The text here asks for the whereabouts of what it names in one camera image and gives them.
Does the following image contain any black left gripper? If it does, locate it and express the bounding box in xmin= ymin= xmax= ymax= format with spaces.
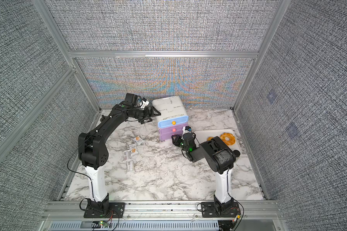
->
xmin=131 ymin=106 xmax=161 ymax=124

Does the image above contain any purple drawer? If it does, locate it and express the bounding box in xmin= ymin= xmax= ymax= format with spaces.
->
xmin=160 ymin=132 xmax=182 ymax=141
xmin=159 ymin=123 xmax=188 ymax=135

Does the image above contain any white blue drawer cabinet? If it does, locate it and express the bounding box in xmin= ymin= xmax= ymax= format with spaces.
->
xmin=152 ymin=96 xmax=189 ymax=129

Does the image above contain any white cookie packet top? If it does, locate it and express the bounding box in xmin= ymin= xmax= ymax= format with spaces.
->
xmin=134 ymin=136 xmax=145 ymax=146

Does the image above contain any white cookie packet orange picture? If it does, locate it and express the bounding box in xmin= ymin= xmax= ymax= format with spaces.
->
xmin=129 ymin=143 xmax=139 ymax=156

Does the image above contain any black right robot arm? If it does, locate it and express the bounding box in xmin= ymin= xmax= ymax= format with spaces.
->
xmin=171 ymin=133 xmax=241 ymax=213

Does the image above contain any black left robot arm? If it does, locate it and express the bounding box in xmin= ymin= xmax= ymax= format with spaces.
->
xmin=78 ymin=93 xmax=161 ymax=202

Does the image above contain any white rectangular tray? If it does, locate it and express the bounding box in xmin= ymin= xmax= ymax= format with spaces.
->
xmin=194 ymin=129 xmax=243 ymax=154

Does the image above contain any white cookie packet barcode up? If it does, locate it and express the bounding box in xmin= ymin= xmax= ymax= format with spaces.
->
xmin=122 ymin=150 xmax=131 ymax=161

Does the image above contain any orange glazed donut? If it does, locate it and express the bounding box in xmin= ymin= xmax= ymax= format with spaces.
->
xmin=220 ymin=132 xmax=236 ymax=146

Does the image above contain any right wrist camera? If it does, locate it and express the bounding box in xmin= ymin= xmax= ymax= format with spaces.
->
xmin=182 ymin=126 xmax=192 ymax=135

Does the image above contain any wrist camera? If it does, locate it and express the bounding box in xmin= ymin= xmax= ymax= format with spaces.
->
xmin=135 ymin=97 xmax=150 ymax=109
xmin=182 ymin=126 xmax=192 ymax=135

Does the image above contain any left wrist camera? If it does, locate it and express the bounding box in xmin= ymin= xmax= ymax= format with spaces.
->
xmin=135 ymin=97 xmax=150 ymax=109

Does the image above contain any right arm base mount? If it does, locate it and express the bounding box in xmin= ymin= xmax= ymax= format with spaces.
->
xmin=200 ymin=199 xmax=241 ymax=218

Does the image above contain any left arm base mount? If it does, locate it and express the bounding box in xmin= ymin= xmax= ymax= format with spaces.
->
xmin=81 ymin=198 xmax=126 ymax=218

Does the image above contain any aluminium front rail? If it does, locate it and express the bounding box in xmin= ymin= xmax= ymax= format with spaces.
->
xmin=36 ymin=200 xmax=288 ymax=231

